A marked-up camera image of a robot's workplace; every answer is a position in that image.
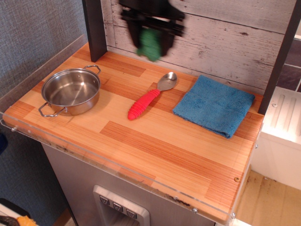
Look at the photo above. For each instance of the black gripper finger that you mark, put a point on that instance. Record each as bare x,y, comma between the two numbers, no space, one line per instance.
135,29
166,41

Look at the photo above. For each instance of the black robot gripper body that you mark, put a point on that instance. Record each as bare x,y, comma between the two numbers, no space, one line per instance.
159,15

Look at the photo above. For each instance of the green toy broccoli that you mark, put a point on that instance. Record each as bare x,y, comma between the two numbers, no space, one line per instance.
150,44

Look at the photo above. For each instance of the blue folded cloth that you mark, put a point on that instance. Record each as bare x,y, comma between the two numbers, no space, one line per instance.
214,106

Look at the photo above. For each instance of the small steel pot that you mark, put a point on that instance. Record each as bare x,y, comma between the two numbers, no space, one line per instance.
71,92

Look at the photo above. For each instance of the clear acrylic edge guard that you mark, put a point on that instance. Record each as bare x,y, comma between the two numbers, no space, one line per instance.
182,162

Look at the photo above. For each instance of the grey toy fridge cabinet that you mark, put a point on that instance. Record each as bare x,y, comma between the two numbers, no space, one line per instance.
77,180

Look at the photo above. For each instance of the white toy sink unit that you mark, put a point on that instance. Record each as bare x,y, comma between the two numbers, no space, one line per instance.
277,154

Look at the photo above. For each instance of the silver dispenser button panel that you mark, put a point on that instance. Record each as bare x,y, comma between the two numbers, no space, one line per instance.
115,210

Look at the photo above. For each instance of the yellow object at corner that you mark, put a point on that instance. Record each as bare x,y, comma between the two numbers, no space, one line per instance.
26,221

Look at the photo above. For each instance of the red handled metal spoon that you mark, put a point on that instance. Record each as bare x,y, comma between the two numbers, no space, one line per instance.
167,82

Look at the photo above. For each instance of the dark left shelf post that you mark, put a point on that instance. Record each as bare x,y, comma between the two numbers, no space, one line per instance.
95,28

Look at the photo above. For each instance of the dark shelf post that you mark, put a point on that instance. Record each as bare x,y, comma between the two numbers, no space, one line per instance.
95,28
282,55

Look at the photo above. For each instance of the dark right shelf post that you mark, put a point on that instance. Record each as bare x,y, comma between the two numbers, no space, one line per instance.
282,55

